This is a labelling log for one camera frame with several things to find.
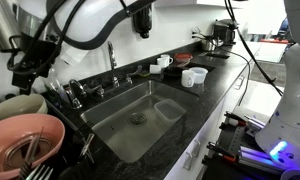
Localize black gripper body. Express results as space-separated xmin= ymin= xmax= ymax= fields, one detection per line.
xmin=18 ymin=34 xmax=60 ymax=73

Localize beige bowl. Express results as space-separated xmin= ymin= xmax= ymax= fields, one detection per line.
xmin=0 ymin=93 xmax=48 ymax=126

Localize pink plastic bowl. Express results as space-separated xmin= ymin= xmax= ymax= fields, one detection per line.
xmin=0 ymin=113 xmax=66 ymax=180

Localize black dish drying rack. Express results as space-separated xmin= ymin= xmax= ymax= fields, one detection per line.
xmin=0 ymin=93 xmax=96 ymax=180

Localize metal utensil on rack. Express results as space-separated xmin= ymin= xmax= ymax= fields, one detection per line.
xmin=77 ymin=133 xmax=96 ymax=166

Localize metal sink drain strainer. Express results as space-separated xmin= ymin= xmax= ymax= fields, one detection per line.
xmin=127 ymin=112 xmax=148 ymax=128

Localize stainless steel sink basin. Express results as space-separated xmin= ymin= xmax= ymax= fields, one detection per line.
xmin=79 ymin=79 xmax=200 ymax=164

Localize black bowl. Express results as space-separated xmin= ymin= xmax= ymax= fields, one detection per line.
xmin=162 ymin=65 xmax=184 ymax=79

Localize white paper towel sheet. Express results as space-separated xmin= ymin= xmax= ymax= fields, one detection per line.
xmin=59 ymin=44 xmax=91 ymax=66

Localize chrome curved soap spout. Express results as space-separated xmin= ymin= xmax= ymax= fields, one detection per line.
xmin=65 ymin=79 xmax=88 ymax=111

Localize metal tongs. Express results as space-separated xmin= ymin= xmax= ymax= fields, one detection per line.
xmin=17 ymin=126 xmax=45 ymax=179

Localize chrome gooseneck faucet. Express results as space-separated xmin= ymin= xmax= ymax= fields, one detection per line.
xmin=106 ymin=41 xmax=121 ymax=89

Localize silver fork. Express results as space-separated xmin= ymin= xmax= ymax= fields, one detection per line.
xmin=24 ymin=164 xmax=54 ymax=180

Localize small white mug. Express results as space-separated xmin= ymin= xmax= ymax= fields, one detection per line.
xmin=160 ymin=54 xmax=174 ymax=66
xmin=156 ymin=57 xmax=169 ymax=69

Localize clear rectangular plastic container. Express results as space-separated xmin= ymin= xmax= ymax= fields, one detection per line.
xmin=153 ymin=98 xmax=188 ymax=124

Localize red lidded plastic container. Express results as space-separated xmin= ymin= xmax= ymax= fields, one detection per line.
xmin=173 ymin=52 xmax=194 ymax=65

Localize large white mug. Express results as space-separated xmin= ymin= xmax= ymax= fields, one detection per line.
xmin=180 ymin=69 xmax=196 ymax=89

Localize translucent plastic cup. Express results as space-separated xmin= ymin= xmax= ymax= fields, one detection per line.
xmin=189 ymin=66 xmax=209 ymax=85

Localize steel pot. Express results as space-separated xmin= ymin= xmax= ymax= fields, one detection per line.
xmin=200 ymin=39 xmax=224 ymax=52

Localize black flat square panel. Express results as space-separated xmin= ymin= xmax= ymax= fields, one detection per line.
xmin=205 ymin=51 xmax=231 ymax=60

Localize white lower cabinet front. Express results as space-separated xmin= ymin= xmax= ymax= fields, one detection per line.
xmin=164 ymin=49 xmax=259 ymax=180

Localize black coffee maker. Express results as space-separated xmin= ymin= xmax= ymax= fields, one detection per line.
xmin=212 ymin=18 xmax=240 ymax=47

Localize red black clamp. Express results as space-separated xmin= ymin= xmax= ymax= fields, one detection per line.
xmin=219 ymin=111 xmax=248 ymax=131
xmin=205 ymin=141 xmax=238 ymax=165

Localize black robot mounting cart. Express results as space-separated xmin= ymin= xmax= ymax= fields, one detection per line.
xmin=202 ymin=106 xmax=284 ymax=180

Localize silver aluminium extrusion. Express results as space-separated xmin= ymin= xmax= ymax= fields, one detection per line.
xmin=238 ymin=145 xmax=285 ymax=176

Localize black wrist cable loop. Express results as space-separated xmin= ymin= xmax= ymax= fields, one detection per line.
xmin=6 ymin=0 xmax=158 ymax=76

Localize chrome faucet lever handle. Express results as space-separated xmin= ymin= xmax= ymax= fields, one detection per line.
xmin=124 ymin=65 xmax=143 ymax=85

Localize black wall soap dispenser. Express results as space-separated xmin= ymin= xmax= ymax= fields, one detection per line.
xmin=132 ymin=3 xmax=153 ymax=39

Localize white handleless cup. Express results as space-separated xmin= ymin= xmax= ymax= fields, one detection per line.
xmin=149 ymin=64 xmax=163 ymax=75

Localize silver cabinet handle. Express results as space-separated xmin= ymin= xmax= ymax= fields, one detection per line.
xmin=234 ymin=74 xmax=246 ymax=91
xmin=182 ymin=152 xmax=195 ymax=172
xmin=191 ymin=139 xmax=203 ymax=159

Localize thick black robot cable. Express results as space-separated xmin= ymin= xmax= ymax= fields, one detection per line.
xmin=223 ymin=0 xmax=285 ymax=98

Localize thin black counter cable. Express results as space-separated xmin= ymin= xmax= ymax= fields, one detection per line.
xmin=219 ymin=45 xmax=252 ymax=106

